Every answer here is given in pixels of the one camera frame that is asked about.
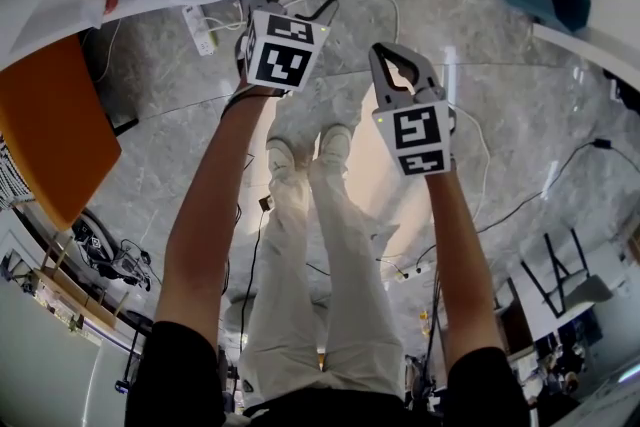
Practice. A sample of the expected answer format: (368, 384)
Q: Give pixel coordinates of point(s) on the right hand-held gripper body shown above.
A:
(417, 130)

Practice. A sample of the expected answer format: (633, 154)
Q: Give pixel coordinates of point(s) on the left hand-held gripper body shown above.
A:
(280, 60)

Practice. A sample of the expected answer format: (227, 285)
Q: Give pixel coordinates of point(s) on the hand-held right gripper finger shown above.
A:
(377, 80)
(430, 72)

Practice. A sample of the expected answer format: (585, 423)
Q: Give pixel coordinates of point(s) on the person's right forearm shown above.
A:
(465, 275)

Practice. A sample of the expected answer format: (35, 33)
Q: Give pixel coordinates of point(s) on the person's left forearm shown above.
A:
(200, 225)

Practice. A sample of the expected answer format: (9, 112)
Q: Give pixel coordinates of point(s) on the black wristband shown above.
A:
(245, 102)

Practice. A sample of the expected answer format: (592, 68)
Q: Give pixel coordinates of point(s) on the white power strip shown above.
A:
(197, 30)

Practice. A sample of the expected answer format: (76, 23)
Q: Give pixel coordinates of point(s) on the person's right white shoe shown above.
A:
(334, 145)

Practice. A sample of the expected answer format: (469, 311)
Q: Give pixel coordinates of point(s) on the white extension socket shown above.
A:
(417, 271)

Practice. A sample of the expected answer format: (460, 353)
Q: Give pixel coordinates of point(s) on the small black charger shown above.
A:
(266, 204)

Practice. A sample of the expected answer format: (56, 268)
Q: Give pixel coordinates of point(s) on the person's cream trousers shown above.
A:
(345, 275)

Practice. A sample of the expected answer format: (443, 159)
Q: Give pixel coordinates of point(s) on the orange sofa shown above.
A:
(50, 125)

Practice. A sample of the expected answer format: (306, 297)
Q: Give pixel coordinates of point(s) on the black oval device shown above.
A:
(95, 240)

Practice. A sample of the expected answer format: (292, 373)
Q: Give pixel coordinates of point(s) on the black white striped blanket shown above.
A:
(12, 180)

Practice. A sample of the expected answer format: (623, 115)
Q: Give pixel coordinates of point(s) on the wooden rack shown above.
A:
(75, 287)

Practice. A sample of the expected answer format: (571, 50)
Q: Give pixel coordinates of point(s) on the person's black t-shirt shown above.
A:
(175, 380)

